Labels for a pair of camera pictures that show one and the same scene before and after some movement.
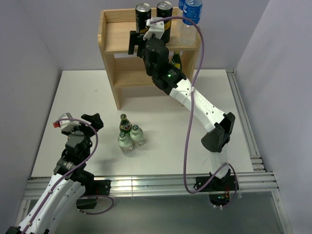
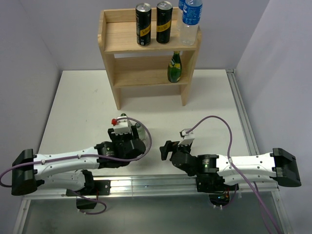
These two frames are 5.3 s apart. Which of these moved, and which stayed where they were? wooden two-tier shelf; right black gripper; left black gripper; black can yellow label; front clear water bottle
Moved: left black gripper; right black gripper
Stayed: front clear water bottle; black can yellow label; wooden two-tier shelf
